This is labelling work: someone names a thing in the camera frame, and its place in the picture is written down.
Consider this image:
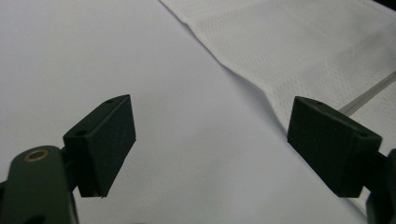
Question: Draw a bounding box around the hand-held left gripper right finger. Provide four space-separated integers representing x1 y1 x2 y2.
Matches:
286 95 383 199

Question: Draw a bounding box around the white towel with grey stripe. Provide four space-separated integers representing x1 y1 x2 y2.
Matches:
159 0 396 217

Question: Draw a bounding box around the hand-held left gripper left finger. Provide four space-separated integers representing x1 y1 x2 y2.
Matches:
62 94 137 199

